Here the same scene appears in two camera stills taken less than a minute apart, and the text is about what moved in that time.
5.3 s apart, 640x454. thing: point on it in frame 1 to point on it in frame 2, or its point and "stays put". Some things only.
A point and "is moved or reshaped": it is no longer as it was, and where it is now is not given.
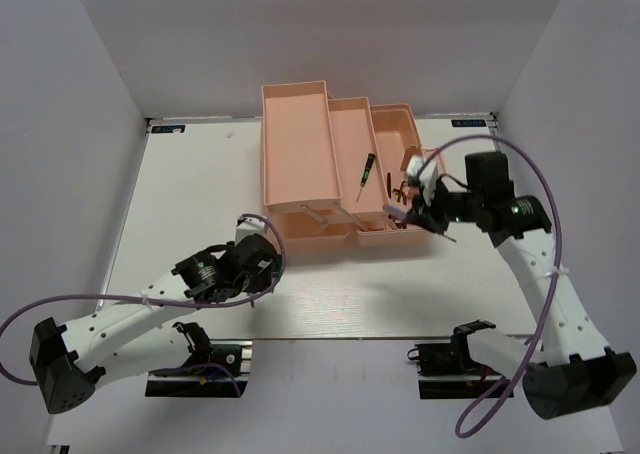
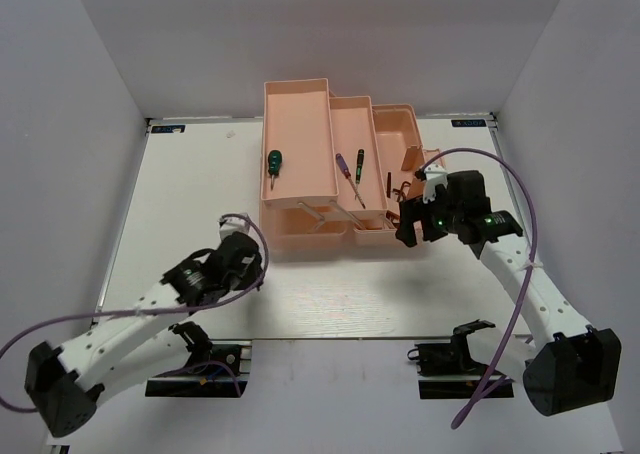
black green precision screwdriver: (370, 161) is moved or reshaped
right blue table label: (469, 123) stays put
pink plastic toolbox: (334, 168) stays put
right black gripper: (424, 219) to (414, 210)
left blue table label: (179, 129) stays put
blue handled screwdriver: (400, 214) to (346, 172)
